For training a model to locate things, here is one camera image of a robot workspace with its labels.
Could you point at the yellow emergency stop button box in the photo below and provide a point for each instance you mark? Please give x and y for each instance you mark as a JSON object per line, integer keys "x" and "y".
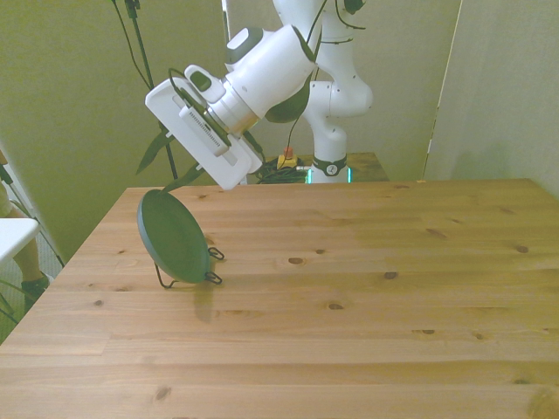
{"x": 287, "y": 158}

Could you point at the round dark green plate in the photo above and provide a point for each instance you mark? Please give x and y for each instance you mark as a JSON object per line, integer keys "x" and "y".
{"x": 170, "y": 235}

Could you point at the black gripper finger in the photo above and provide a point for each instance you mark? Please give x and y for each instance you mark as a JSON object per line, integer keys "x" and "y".
{"x": 155, "y": 150}
{"x": 185, "y": 179}

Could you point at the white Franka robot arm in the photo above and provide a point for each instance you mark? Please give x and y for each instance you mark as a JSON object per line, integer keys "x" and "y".
{"x": 271, "y": 65}

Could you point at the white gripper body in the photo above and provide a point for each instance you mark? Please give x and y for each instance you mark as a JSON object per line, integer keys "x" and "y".
{"x": 166, "y": 105}

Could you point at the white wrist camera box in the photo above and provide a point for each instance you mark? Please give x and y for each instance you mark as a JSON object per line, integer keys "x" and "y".
{"x": 203, "y": 131}

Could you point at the black camera stand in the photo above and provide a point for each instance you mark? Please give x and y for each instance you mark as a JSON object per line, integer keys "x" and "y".
{"x": 142, "y": 48}

